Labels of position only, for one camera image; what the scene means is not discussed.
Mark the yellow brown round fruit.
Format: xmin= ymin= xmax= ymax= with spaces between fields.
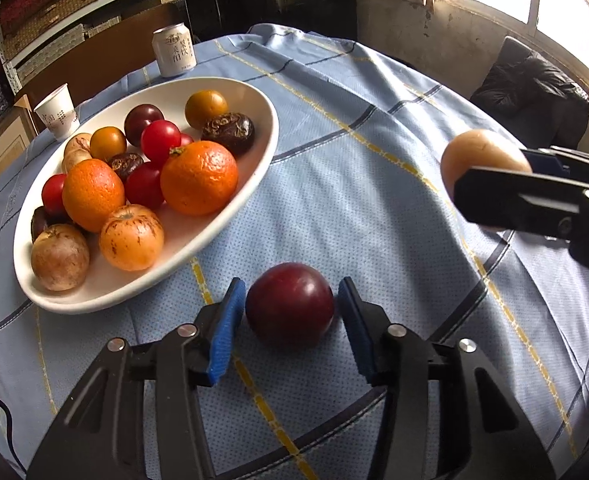
xmin=440 ymin=129 xmax=532 ymax=200

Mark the brown kiwi fruit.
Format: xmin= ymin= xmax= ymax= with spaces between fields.
xmin=31 ymin=223 xmax=89 ymax=292

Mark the dark purple plum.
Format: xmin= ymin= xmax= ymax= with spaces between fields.
xmin=246 ymin=262 xmax=335 ymax=351

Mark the large orange tangerine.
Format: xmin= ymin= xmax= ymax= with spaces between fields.
xmin=62 ymin=158 xmax=125 ymax=233

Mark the tan round pear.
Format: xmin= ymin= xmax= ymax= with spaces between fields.
xmin=62 ymin=148 xmax=92 ymax=174

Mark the yellow orange round fruit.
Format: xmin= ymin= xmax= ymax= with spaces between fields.
xmin=89 ymin=126 xmax=127 ymax=162

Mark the small red tomato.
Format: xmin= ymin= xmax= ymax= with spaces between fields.
xmin=140 ymin=119 xmax=182 ymax=166

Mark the dark red plum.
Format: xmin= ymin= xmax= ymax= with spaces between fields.
xmin=124 ymin=104 xmax=164 ymax=148

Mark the red cherry tomato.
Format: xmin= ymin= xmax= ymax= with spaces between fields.
xmin=42 ymin=174 xmax=67 ymax=217

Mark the orange persimmon fruit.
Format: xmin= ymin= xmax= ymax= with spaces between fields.
xmin=63 ymin=132 xmax=92 ymax=156

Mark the black leather chair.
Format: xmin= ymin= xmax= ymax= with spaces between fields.
xmin=470 ymin=36 xmax=589 ymax=150

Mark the white oval plate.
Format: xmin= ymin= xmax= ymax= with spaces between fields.
xmin=14 ymin=77 xmax=279 ymax=314

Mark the blue checked tablecloth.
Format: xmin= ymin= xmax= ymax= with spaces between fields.
xmin=0 ymin=25 xmax=589 ymax=474

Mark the orange spotted fruit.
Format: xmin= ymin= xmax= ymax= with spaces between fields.
xmin=98 ymin=204 xmax=165 ymax=272

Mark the dark chestnut in plate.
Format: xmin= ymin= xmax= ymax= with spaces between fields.
xmin=108 ymin=152 xmax=144 ymax=183

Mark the wooden framed panel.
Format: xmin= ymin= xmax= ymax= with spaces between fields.
xmin=0 ymin=94 xmax=37 ymax=175

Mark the small yellow orange fruit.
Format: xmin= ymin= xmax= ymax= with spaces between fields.
xmin=185 ymin=90 xmax=229 ymax=130

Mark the white paper cup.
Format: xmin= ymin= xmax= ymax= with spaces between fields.
xmin=35 ymin=84 xmax=80 ymax=141

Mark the black monitor screen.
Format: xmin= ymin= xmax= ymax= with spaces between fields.
xmin=184 ymin=0 xmax=357 ymax=41

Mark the white drink can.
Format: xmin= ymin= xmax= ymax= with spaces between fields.
xmin=151 ymin=23 xmax=197 ymax=78

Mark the black cable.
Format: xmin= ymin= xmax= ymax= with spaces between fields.
xmin=0 ymin=391 xmax=29 ymax=474

